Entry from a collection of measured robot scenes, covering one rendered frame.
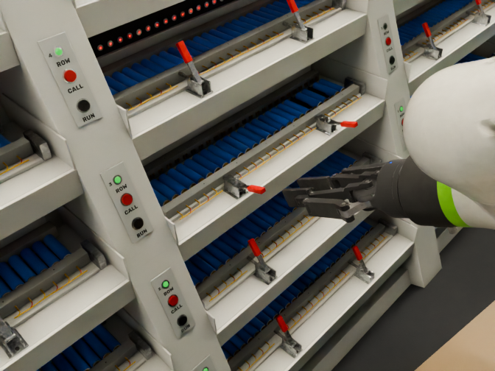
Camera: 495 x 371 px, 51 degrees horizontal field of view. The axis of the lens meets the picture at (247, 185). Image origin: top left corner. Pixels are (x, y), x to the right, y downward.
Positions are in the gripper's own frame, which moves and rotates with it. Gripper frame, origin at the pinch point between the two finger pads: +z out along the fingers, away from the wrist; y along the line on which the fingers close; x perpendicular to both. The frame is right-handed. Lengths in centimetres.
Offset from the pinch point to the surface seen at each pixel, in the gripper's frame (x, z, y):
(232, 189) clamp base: 2.0, 17.6, -1.8
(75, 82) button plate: 29.3, 10.2, -20.9
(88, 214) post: 11.4, 18.6, -26.1
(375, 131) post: -8, 23, 44
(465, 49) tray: -3, 18, 83
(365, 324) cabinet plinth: -51, 30, 23
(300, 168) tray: -2.3, 17.6, 14.3
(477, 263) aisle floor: -55, 20, 58
